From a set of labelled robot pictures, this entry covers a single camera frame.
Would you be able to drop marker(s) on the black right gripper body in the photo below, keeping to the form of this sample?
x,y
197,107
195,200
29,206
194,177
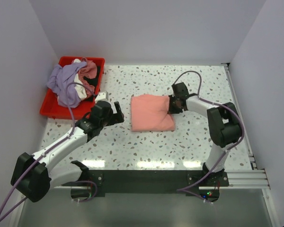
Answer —
x,y
173,108

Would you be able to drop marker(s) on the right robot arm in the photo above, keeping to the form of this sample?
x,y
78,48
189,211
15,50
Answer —
x,y
225,126

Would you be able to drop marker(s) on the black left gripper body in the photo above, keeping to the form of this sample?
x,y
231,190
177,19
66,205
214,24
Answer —
x,y
108,121

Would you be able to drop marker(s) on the aluminium frame rail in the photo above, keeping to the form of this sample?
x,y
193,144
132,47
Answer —
x,y
243,203

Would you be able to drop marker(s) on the black t shirt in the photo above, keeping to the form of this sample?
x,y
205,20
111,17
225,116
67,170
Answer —
x,y
95,83

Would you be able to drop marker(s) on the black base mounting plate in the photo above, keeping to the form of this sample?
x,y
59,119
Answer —
x,y
100,182

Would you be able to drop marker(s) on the lavender t shirt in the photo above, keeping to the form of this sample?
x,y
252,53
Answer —
x,y
60,78

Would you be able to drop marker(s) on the white t shirt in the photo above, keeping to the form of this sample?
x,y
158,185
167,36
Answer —
x,y
79,88

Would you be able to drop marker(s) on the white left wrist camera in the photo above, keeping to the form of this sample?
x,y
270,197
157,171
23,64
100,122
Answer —
x,y
102,96

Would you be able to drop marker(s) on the red plastic bin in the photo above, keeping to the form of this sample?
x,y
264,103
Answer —
x,y
51,109

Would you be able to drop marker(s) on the salmon pink t shirt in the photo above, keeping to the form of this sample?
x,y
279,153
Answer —
x,y
150,113

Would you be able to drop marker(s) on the dusty rose t shirt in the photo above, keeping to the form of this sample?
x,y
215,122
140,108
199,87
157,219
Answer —
x,y
87,73

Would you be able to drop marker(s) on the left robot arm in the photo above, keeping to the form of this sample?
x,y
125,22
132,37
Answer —
x,y
34,175

